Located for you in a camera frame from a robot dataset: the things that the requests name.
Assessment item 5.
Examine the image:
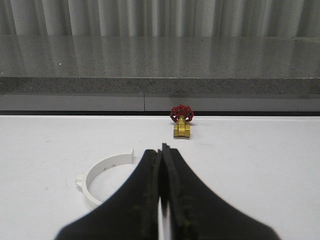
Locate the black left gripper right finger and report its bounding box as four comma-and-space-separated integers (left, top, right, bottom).
161, 144, 279, 240

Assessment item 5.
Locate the brass valve red handwheel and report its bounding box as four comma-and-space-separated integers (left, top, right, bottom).
169, 104, 194, 138

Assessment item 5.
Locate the grey stone counter ledge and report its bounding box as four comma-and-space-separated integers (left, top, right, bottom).
0, 35, 320, 115

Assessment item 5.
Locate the white half pipe clamp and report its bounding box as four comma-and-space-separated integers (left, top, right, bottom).
75, 148, 135, 211

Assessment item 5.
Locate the white pleated curtain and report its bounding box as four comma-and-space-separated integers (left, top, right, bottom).
0, 0, 320, 38

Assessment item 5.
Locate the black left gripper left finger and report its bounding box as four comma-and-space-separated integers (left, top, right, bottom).
56, 150, 162, 240

